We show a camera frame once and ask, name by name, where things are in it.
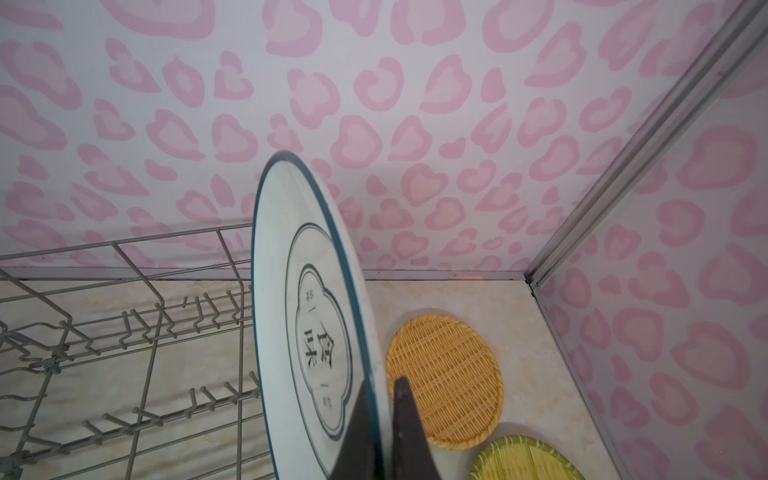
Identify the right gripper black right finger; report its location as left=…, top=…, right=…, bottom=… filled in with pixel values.
left=393, top=376, right=441, bottom=480

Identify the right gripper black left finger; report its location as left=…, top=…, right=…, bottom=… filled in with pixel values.
left=329, top=384, right=383, bottom=480

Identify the orange woven round tray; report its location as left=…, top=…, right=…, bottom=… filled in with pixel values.
left=386, top=314, right=504, bottom=451

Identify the green bamboo woven tray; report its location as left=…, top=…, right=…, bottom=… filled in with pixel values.
left=470, top=435, right=585, bottom=480

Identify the grey wire dish rack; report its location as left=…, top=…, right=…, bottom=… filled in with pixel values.
left=1, top=220, right=276, bottom=479

